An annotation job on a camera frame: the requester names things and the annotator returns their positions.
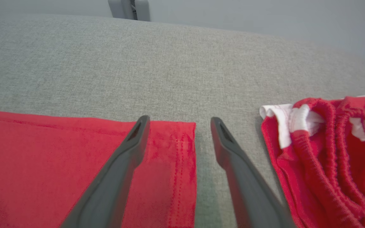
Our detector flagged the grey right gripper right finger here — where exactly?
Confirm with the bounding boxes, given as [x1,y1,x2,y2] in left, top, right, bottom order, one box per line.
[210,117,297,228]

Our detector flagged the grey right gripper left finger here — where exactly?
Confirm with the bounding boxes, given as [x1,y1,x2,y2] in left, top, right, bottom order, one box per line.
[61,115,150,228]

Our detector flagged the red jersey with white trim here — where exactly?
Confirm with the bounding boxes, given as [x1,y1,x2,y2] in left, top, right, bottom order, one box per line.
[0,109,198,228]

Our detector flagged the red shorts with white stripe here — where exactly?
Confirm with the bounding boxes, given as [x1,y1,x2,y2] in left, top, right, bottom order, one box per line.
[259,90,365,228]

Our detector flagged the aluminium profile post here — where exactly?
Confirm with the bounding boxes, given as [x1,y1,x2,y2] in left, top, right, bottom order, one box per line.
[108,0,151,22]

